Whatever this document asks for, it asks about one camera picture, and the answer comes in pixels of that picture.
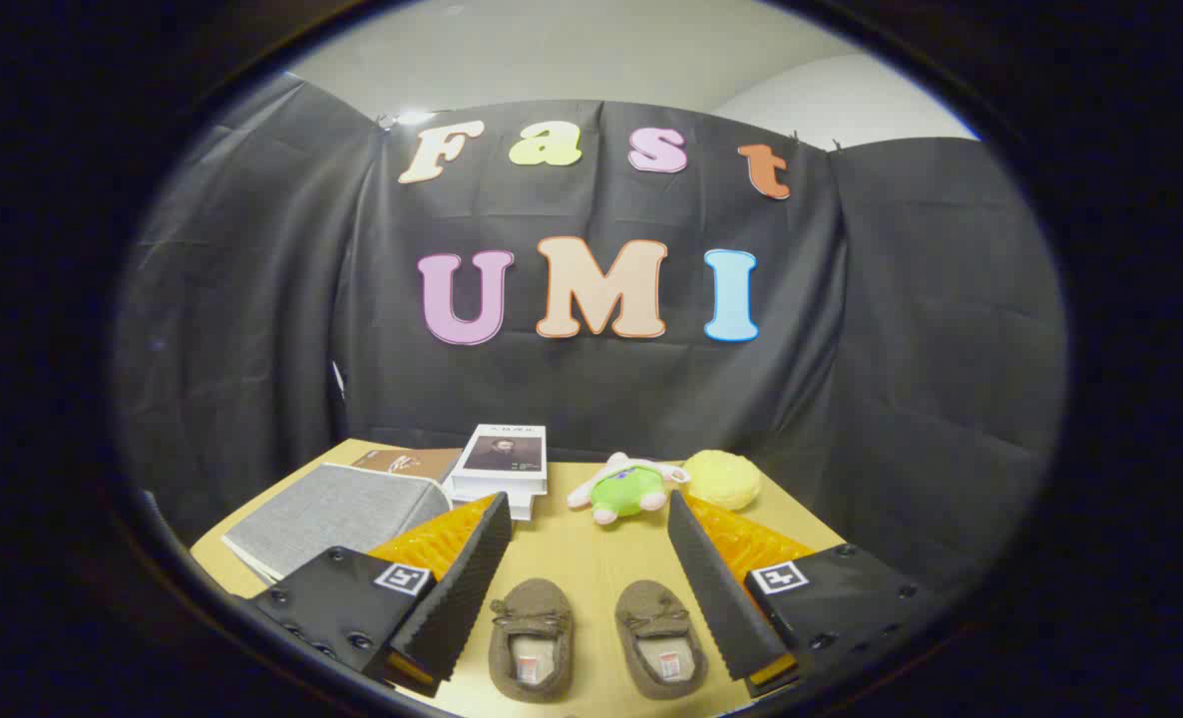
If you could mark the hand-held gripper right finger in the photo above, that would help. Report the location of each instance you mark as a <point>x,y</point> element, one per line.
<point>716,598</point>

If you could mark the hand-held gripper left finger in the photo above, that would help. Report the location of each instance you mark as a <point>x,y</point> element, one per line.
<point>462,598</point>

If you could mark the brown fuzzy shoe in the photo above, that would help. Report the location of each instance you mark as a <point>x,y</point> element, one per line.
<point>651,603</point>
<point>527,603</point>

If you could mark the grey fabric storage box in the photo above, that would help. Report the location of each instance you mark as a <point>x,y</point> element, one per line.
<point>332,514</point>

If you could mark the yellow plush ball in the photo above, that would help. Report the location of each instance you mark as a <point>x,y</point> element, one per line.
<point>726,479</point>

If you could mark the green pink plush toy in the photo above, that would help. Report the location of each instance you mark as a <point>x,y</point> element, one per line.
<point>626,494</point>

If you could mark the brown book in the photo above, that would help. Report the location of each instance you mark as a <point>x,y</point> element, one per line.
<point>422,464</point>

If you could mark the white portrait book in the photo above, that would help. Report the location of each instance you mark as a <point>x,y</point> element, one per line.
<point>502,454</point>

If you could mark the black backdrop cloth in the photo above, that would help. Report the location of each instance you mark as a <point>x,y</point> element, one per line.
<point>601,399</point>

